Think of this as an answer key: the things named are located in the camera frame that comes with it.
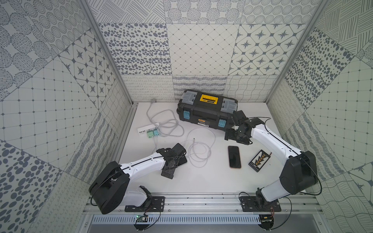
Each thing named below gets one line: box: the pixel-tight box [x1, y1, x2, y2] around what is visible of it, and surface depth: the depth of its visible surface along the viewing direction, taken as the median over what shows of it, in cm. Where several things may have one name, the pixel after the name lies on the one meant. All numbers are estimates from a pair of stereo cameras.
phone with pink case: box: [227, 145, 242, 168], surface depth 95 cm
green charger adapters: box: [146, 128, 159, 139], surface depth 102 cm
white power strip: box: [137, 122, 160, 134], surface depth 103 cm
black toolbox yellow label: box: [176, 89, 238, 132], surface depth 99 cm
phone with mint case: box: [174, 150, 187, 167], surface depth 73 cm
